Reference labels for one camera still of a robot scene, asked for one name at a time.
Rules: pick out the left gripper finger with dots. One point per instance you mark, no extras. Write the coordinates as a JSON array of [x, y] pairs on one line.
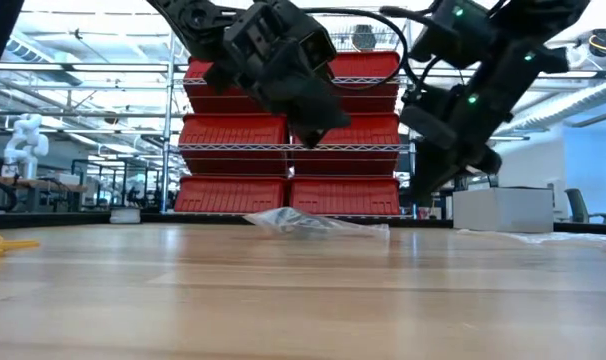
[[308, 102], [313, 137]]

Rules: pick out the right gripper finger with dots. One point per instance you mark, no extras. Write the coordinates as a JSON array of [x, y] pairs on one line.
[[478, 160], [433, 172]]

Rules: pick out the black rubber band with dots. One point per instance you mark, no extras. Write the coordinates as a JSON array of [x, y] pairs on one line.
[[288, 220]]

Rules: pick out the yellow rubber band bunch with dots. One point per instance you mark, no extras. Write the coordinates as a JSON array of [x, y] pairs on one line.
[[13, 245]]

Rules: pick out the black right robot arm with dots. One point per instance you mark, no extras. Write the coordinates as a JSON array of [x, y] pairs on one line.
[[533, 30]]

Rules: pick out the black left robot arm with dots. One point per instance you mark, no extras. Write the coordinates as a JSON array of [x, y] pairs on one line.
[[193, 20]]

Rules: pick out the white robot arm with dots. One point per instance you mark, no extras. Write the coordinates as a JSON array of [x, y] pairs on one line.
[[25, 135]]

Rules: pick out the white box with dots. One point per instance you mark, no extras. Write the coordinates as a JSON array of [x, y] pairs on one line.
[[503, 210]]

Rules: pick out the dark round device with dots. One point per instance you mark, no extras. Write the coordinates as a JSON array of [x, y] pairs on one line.
[[365, 37]]

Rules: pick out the grey office chair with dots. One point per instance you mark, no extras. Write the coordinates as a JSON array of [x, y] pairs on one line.
[[575, 205]]

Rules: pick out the white tape roll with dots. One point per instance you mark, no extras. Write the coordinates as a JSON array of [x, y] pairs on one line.
[[125, 216]]

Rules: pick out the wooden workbench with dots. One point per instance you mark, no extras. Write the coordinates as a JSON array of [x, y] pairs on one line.
[[33, 184]]

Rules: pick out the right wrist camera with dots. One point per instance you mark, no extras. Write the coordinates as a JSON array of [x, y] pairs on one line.
[[428, 127]]

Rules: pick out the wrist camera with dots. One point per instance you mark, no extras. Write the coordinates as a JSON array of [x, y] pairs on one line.
[[310, 35], [428, 127]]

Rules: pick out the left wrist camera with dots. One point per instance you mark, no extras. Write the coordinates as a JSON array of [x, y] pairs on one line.
[[310, 35]]

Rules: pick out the white ventilation duct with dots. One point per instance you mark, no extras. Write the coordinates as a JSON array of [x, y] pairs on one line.
[[573, 105]]

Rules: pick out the black workstation frame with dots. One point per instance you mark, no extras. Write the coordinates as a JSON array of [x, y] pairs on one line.
[[133, 195]]

